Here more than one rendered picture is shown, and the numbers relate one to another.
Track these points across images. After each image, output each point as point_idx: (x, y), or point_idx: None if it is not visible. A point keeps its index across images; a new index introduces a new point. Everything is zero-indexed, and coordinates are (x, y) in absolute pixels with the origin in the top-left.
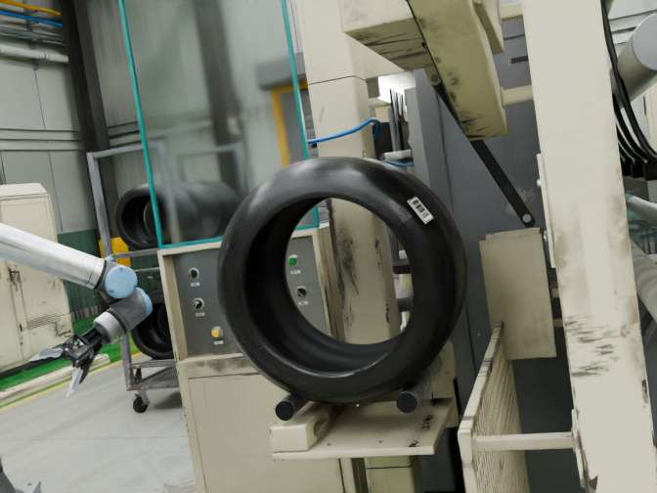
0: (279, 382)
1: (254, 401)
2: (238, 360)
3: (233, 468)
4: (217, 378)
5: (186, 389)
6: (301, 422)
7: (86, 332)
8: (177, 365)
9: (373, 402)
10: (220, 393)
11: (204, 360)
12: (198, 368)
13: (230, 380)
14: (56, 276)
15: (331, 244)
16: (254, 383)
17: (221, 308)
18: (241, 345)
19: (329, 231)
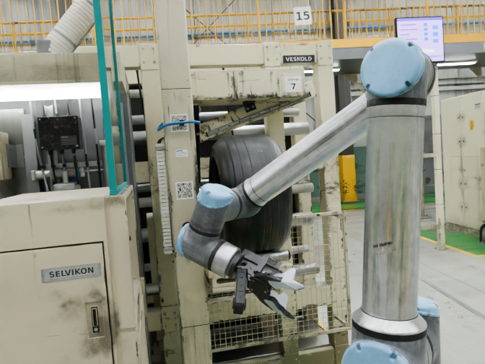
0: (285, 241)
1: (143, 341)
2: (138, 306)
3: None
4: (141, 330)
5: (139, 357)
6: (281, 261)
7: (258, 255)
8: (136, 331)
9: (208, 279)
10: (142, 347)
11: (137, 315)
12: (138, 326)
13: (141, 329)
14: (289, 186)
15: (198, 185)
16: (142, 324)
17: (288, 204)
18: (291, 222)
19: (197, 178)
